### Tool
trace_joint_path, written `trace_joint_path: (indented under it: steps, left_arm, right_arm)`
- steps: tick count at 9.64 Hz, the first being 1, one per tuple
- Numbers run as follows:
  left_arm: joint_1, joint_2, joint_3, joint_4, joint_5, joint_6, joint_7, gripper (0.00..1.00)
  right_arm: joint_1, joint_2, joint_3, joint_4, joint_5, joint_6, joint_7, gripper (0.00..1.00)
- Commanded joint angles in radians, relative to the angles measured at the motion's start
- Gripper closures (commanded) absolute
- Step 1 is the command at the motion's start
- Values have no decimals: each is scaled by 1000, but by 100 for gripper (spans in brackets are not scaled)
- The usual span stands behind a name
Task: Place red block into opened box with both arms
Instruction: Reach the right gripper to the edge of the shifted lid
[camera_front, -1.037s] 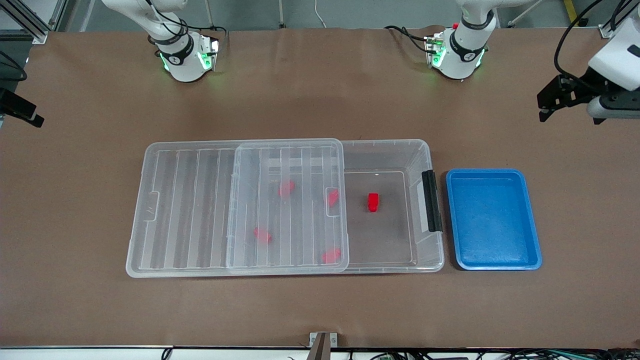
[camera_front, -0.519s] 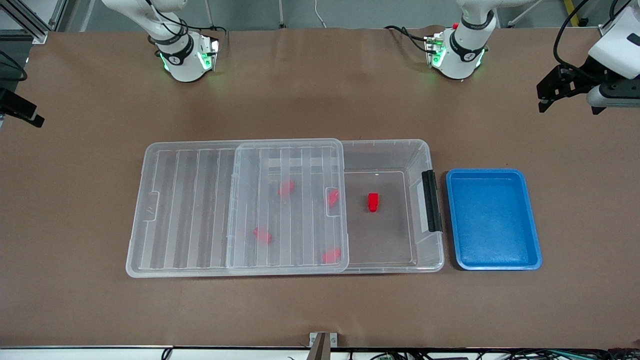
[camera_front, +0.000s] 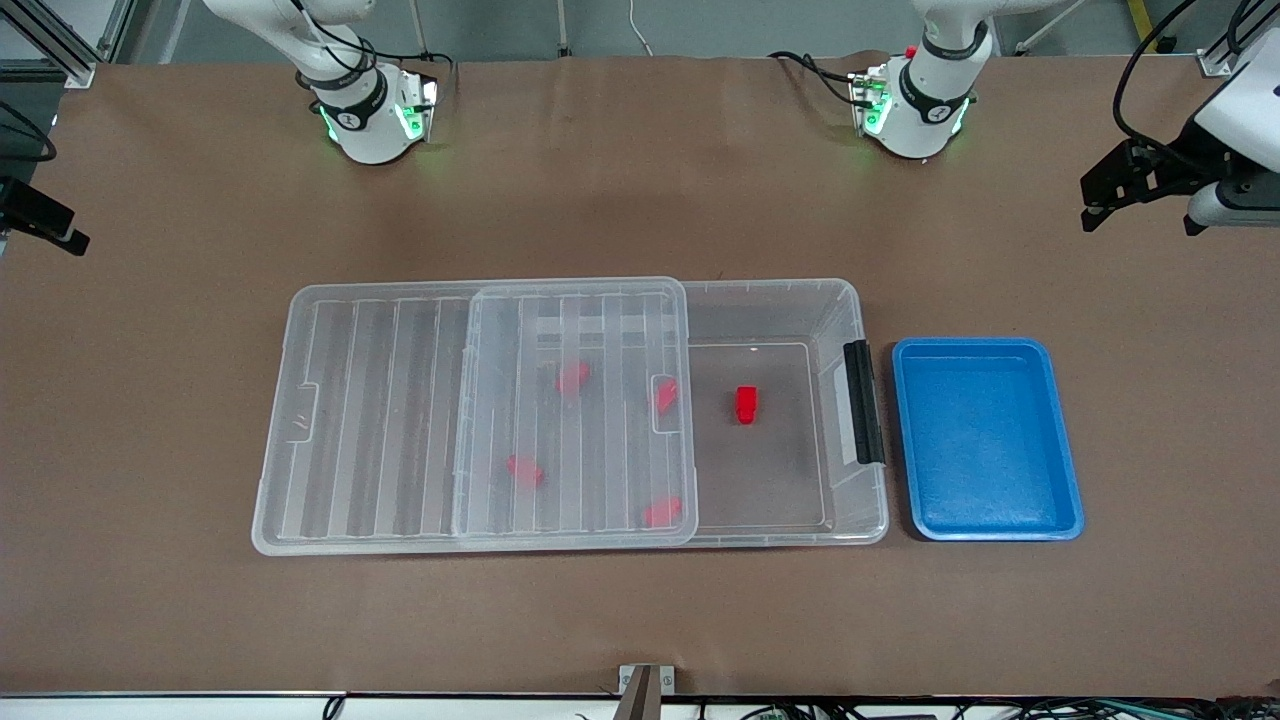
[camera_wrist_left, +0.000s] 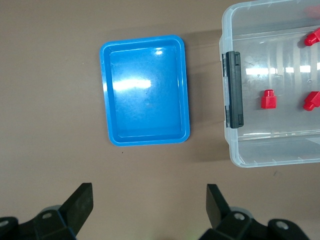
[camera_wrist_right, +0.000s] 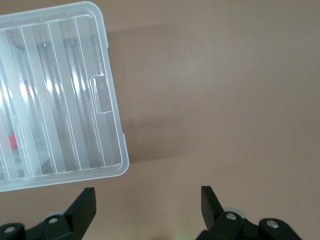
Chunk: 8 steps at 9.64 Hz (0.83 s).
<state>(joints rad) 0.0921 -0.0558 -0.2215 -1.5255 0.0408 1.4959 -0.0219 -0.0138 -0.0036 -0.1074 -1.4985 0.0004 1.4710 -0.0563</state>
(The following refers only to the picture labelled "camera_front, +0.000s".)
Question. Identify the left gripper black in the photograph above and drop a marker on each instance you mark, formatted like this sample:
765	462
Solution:
1143	172

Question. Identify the clear plastic box lid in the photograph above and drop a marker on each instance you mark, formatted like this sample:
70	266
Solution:
380	420

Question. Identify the red block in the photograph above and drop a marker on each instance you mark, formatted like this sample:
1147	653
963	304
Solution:
662	512
573	377
525	470
664	396
745	403

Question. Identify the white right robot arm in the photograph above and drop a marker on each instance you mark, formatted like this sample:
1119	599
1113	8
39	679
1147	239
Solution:
365	130

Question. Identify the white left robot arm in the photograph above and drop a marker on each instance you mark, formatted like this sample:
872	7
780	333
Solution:
925	110

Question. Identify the black box latch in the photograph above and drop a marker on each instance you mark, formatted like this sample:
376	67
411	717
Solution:
862	400

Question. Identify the clear plastic storage box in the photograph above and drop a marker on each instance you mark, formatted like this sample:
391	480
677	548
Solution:
780	450

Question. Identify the blue plastic tray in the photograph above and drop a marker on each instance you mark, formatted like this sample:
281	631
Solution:
985	440

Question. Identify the aluminium frame profile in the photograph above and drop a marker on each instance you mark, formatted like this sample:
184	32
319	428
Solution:
1215	62
80	75

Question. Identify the grey metal post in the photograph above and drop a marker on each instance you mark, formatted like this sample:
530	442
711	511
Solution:
418	25
563	25

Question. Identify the metal table edge bracket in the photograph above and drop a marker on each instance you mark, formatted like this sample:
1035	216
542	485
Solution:
648	690

